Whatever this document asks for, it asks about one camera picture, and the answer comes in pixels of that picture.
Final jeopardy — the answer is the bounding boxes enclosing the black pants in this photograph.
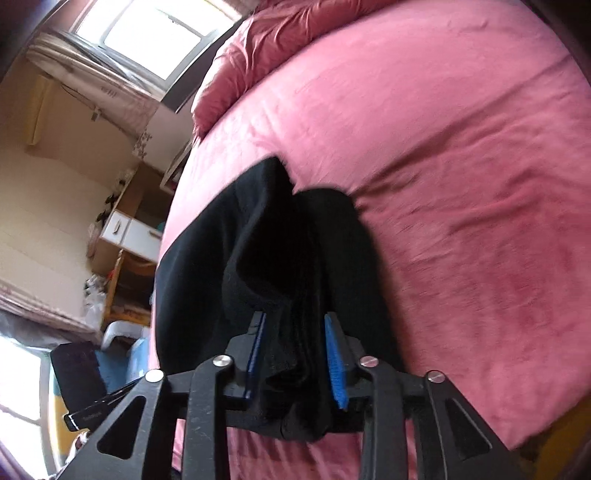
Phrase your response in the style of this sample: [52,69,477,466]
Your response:
[155,157,403,442]

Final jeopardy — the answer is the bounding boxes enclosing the black chair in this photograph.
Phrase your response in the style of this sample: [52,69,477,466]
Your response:
[50,342,107,412]

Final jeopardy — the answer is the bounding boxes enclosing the wooden desk with drawers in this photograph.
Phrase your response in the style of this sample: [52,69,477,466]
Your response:
[89,162,172,331]

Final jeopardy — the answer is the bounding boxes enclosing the pink bed sheet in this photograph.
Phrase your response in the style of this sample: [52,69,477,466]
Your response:
[158,0,591,480]

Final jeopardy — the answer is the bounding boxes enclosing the floral curtain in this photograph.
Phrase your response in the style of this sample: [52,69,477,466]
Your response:
[26,30,159,138]

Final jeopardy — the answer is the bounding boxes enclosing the dark headboard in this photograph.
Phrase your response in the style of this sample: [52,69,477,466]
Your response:
[161,17,246,113]

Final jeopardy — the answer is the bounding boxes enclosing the window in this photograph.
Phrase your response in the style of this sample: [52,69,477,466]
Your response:
[74,0,242,90]

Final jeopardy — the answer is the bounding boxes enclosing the red quilt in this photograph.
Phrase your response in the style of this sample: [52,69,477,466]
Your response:
[191,0,393,142]

